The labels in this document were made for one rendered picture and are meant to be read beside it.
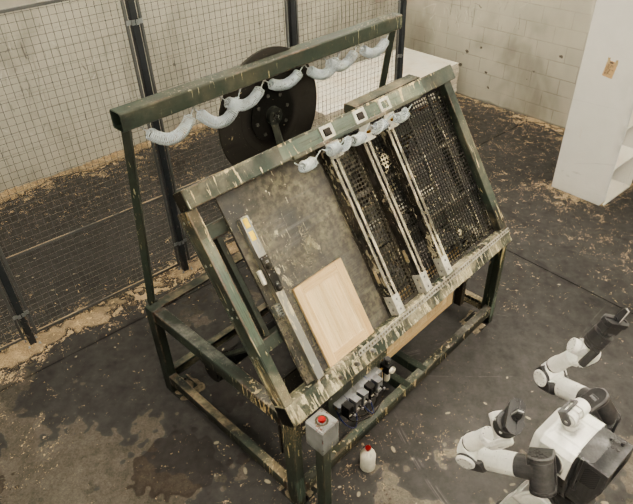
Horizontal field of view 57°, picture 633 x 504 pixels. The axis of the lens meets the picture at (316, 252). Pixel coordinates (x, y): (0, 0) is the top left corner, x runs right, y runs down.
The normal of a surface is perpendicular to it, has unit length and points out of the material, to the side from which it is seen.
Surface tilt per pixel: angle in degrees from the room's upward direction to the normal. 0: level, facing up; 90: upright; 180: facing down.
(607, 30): 90
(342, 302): 57
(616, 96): 90
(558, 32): 90
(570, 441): 0
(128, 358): 0
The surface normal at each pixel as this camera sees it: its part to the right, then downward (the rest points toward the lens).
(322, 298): 0.59, -0.10
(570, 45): -0.75, 0.41
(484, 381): -0.03, -0.80
